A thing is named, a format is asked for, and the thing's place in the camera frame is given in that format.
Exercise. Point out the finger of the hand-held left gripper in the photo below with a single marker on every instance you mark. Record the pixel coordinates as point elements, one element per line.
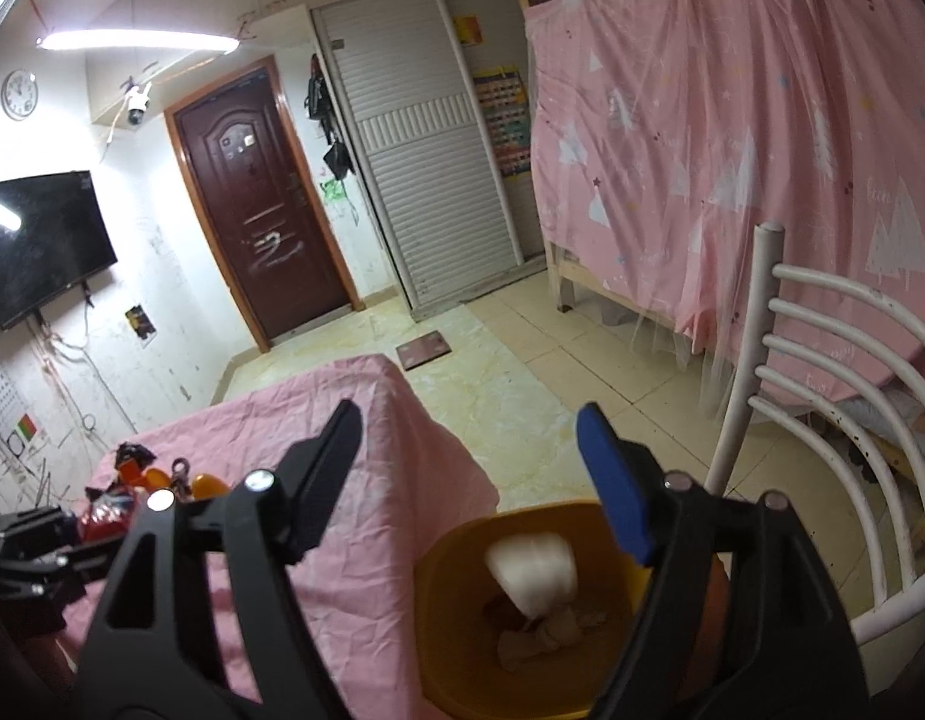
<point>54,566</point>

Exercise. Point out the grey shutter door wardrobe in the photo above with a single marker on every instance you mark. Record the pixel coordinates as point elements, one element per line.
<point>417,165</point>

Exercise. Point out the black hanging bag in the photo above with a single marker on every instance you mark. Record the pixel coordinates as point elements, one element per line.
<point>337,156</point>
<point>316,94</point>

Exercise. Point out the white security camera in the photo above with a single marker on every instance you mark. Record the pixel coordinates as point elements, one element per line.
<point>138,105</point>

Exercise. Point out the colourful grid wall poster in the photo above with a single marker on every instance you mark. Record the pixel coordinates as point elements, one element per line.
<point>506,124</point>

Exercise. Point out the black and orange wrapper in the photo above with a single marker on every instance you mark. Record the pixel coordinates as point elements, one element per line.
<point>132,456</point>

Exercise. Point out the wall-mounted black television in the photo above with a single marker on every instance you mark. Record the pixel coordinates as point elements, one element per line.
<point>42,247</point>

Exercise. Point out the crumpled beige paper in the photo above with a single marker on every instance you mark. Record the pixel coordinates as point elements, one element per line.
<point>552,634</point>

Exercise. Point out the long ceiling lamp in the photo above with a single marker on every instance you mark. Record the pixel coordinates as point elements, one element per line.
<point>136,40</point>

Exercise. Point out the pink printed bed curtain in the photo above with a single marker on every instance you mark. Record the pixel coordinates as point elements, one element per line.
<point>732,127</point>

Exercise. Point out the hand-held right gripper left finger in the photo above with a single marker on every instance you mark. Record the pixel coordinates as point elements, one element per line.
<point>324,476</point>

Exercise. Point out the round wall clock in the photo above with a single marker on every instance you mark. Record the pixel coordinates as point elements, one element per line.
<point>19,95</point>

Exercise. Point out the white tissue wad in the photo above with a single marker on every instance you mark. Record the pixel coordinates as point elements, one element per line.
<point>534,570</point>

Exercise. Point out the pink tablecloth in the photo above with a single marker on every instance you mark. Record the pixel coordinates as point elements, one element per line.
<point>372,577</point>

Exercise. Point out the orange round piece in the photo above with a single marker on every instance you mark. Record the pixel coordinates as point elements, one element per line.
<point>154,478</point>

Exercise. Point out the orange sticker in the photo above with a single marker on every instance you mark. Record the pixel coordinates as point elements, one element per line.
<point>468,31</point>

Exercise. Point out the red snack packet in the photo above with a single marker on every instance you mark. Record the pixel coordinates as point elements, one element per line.
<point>102,521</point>

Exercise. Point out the yellow plastic bin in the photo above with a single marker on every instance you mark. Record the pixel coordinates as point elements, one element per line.
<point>462,600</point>

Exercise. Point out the amber round ball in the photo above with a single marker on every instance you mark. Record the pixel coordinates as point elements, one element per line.
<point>209,485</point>

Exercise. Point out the white metal chair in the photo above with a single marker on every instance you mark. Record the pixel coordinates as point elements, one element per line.
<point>766,300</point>

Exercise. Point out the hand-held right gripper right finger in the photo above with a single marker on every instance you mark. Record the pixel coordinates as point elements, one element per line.
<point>612,484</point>

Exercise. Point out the dark brown door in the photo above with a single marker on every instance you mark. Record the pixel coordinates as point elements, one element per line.
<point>260,195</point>

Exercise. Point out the striped flag sticker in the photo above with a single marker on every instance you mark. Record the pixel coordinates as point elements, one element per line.
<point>26,427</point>

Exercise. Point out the small brown floor mat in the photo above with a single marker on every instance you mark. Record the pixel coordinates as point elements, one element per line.
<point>423,349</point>

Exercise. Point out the wooden bed frame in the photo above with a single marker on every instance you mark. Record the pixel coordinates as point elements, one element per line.
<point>564,281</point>

